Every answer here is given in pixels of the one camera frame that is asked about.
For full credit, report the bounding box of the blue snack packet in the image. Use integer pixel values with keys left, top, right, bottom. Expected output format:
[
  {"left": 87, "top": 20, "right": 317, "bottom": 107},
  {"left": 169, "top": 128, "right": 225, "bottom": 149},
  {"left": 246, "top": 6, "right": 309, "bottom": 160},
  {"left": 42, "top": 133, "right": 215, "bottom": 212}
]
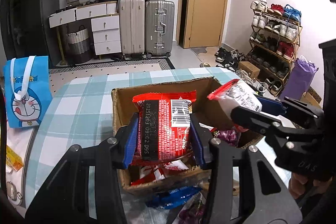
[{"left": 145, "top": 186, "right": 202, "bottom": 210}]

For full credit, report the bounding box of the white drawer desk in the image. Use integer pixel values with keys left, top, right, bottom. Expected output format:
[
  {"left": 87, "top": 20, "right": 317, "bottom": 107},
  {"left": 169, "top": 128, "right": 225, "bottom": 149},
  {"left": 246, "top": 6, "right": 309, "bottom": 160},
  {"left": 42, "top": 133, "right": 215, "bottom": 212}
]
[{"left": 49, "top": 1, "right": 121, "bottom": 56}]

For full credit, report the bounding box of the patterned floor rug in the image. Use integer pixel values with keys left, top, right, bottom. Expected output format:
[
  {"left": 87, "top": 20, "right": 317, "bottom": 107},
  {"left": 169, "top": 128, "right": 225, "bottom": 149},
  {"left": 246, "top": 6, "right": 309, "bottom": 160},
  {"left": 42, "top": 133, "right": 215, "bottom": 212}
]
[{"left": 49, "top": 57, "right": 175, "bottom": 94}]

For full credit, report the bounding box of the black refrigerator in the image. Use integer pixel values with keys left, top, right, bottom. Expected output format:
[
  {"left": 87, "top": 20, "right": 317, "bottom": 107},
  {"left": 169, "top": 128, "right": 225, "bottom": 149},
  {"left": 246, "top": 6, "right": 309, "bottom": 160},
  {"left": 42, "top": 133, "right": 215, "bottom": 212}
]
[{"left": 1, "top": 0, "right": 62, "bottom": 68}]

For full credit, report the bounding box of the woven laundry basket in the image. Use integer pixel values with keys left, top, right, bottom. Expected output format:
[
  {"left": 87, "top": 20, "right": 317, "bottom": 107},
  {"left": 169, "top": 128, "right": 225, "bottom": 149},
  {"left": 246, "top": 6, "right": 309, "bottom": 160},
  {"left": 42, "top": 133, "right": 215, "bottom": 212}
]
[{"left": 66, "top": 25, "right": 92, "bottom": 64}]

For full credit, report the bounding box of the purple bag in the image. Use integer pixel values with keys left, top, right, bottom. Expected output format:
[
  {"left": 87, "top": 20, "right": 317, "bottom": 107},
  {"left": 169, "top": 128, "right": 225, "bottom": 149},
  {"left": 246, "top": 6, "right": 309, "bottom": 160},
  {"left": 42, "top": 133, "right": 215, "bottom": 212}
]
[{"left": 279, "top": 55, "right": 318, "bottom": 101}]

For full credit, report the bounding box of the blue Doraemon gift bag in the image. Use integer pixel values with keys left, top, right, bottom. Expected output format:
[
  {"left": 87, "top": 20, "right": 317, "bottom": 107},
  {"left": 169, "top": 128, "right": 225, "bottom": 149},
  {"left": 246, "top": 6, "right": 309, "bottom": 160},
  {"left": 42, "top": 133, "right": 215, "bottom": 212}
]
[{"left": 3, "top": 56, "right": 52, "bottom": 128}]

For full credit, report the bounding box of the right hand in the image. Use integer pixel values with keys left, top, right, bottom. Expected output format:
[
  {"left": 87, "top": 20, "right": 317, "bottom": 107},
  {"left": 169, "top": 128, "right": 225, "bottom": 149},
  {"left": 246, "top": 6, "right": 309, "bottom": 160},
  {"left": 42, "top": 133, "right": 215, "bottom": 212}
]
[{"left": 288, "top": 173, "right": 332, "bottom": 199}]

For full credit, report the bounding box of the silver hard suitcase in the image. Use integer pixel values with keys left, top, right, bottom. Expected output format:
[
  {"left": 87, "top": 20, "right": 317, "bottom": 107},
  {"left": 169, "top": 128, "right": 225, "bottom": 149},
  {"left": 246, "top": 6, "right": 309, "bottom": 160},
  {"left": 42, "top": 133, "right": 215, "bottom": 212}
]
[{"left": 145, "top": 0, "right": 175, "bottom": 58}]

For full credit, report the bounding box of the small cardboard box on floor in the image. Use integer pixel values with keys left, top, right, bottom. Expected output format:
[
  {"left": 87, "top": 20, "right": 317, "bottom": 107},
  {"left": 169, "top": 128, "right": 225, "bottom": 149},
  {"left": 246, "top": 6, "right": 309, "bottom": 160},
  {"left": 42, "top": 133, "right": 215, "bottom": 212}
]
[{"left": 238, "top": 61, "right": 260, "bottom": 80}]

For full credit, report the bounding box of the purple candy packet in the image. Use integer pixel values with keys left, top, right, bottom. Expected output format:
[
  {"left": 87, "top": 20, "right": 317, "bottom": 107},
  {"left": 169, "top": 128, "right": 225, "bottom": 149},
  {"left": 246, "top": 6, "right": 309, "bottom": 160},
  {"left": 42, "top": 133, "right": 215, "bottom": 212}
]
[{"left": 214, "top": 127, "right": 240, "bottom": 147}]

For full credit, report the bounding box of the red noodle snack packet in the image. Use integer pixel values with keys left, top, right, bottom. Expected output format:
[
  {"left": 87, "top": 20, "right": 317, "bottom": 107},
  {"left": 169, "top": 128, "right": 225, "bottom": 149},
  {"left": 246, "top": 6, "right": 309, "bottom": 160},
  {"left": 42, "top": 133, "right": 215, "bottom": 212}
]
[{"left": 131, "top": 90, "right": 197, "bottom": 166}]

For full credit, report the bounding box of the beige hard suitcase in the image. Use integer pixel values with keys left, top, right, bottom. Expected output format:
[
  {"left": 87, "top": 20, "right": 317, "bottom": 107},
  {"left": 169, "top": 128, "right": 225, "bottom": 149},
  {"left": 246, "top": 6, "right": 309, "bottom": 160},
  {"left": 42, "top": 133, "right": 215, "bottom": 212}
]
[{"left": 119, "top": 0, "right": 145, "bottom": 56}]

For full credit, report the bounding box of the teal checked tablecloth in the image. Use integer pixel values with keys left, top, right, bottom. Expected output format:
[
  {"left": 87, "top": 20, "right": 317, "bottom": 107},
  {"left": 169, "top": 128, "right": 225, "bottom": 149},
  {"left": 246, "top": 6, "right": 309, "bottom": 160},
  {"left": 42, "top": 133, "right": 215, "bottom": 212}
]
[{"left": 25, "top": 67, "right": 238, "bottom": 223}]

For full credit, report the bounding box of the cardboard SF box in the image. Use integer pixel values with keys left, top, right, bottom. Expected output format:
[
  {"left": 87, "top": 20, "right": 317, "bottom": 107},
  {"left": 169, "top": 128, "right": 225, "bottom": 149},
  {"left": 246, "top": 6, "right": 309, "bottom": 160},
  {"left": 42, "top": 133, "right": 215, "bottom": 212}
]
[{"left": 111, "top": 77, "right": 263, "bottom": 197}]

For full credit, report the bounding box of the white red-edged snack packet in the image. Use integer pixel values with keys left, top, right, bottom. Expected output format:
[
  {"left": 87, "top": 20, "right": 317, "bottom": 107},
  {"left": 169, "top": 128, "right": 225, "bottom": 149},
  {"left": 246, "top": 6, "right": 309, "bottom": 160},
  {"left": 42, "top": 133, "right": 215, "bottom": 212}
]
[{"left": 207, "top": 79, "right": 262, "bottom": 133}]

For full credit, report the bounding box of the yellow snack box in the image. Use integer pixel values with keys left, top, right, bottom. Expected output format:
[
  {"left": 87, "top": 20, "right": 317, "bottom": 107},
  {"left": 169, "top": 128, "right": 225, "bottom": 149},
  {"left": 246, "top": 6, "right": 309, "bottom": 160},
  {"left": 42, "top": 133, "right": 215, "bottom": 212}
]
[{"left": 6, "top": 145, "right": 24, "bottom": 172}]

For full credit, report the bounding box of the bamboo shoe rack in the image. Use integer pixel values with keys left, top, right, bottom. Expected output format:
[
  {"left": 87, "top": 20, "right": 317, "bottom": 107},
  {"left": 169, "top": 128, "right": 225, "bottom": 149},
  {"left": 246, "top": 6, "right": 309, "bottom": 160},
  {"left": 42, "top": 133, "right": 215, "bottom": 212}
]
[{"left": 247, "top": 9, "right": 302, "bottom": 97}]

